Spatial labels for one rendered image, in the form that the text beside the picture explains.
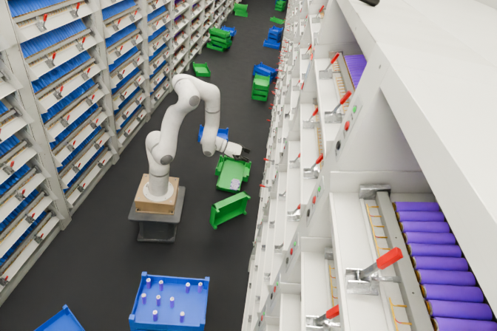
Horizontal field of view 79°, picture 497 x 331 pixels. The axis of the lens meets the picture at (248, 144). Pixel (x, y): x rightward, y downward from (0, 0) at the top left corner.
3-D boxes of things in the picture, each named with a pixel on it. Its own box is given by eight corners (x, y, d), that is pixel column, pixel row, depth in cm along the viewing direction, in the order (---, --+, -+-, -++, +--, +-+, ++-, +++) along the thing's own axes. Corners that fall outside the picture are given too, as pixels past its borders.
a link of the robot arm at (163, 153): (163, 151, 182) (172, 169, 172) (144, 150, 174) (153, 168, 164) (195, 79, 161) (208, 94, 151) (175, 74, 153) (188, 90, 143)
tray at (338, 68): (325, 176, 66) (326, 122, 58) (313, 70, 115) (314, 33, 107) (425, 176, 62) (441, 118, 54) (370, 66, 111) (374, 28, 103)
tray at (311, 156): (301, 230, 78) (299, 191, 70) (300, 113, 126) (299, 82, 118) (384, 232, 74) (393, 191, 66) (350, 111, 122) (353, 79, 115)
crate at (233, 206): (208, 222, 229) (214, 230, 224) (211, 205, 217) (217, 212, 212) (240, 207, 246) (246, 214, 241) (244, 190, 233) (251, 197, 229)
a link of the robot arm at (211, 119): (214, 121, 165) (214, 159, 185) (221, 104, 176) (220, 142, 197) (198, 118, 165) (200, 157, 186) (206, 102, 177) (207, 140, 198)
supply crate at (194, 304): (129, 328, 123) (128, 319, 118) (143, 280, 139) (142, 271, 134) (203, 332, 126) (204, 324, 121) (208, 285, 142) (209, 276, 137)
